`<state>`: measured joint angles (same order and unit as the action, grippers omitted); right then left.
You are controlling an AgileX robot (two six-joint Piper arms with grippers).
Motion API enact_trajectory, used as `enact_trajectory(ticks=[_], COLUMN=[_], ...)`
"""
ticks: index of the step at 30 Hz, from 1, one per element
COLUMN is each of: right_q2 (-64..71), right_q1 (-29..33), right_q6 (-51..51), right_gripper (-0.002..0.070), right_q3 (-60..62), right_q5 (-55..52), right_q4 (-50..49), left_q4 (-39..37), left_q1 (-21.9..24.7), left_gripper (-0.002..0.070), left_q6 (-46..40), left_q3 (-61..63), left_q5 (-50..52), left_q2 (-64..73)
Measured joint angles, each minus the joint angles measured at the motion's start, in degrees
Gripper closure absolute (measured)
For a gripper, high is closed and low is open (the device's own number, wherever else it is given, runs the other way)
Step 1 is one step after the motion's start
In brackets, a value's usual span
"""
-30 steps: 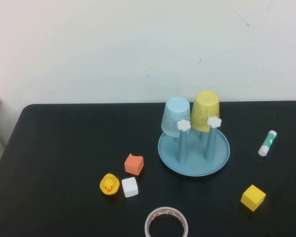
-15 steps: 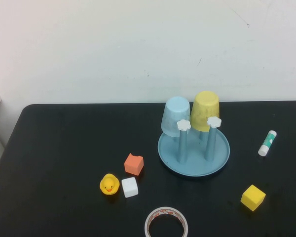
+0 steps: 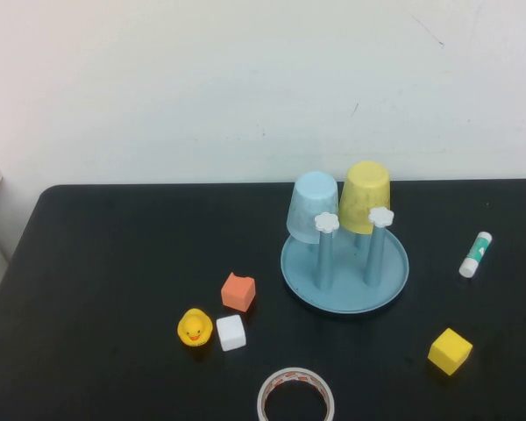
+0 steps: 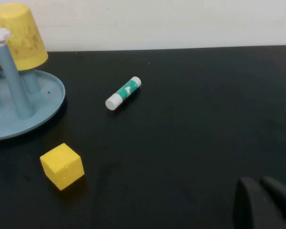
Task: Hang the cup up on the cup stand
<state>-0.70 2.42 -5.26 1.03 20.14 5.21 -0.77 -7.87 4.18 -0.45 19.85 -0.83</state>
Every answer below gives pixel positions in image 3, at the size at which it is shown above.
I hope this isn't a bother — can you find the yellow plastic cup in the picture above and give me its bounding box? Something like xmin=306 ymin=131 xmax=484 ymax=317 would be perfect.
xmin=338 ymin=161 xmax=393 ymax=236

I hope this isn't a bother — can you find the light blue plastic cup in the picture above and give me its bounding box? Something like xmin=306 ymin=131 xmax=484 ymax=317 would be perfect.
xmin=285 ymin=170 xmax=338 ymax=245

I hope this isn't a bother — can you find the blue cup stand with posts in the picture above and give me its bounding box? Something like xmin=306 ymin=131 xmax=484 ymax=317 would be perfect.
xmin=280 ymin=206 xmax=410 ymax=314

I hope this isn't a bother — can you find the orange foam cube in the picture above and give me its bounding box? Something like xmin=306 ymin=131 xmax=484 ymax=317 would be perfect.
xmin=220 ymin=271 xmax=257 ymax=313

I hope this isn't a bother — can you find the white foam cube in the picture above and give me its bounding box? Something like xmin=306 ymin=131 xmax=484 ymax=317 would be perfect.
xmin=215 ymin=314 xmax=247 ymax=353

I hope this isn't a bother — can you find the yellow rubber duck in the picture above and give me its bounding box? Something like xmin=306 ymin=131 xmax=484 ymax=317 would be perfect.
xmin=176 ymin=307 xmax=214 ymax=348

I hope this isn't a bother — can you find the white red tape roll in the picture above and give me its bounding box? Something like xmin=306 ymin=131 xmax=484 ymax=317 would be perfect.
xmin=257 ymin=367 xmax=336 ymax=421

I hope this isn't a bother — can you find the white green glue stick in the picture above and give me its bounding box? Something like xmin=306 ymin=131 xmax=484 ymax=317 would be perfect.
xmin=458 ymin=231 xmax=494 ymax=279

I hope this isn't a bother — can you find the yellow foam cube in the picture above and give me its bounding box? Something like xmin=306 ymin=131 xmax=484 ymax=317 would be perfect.
xmin=427 ymin=327 xmax=474 ymax=377

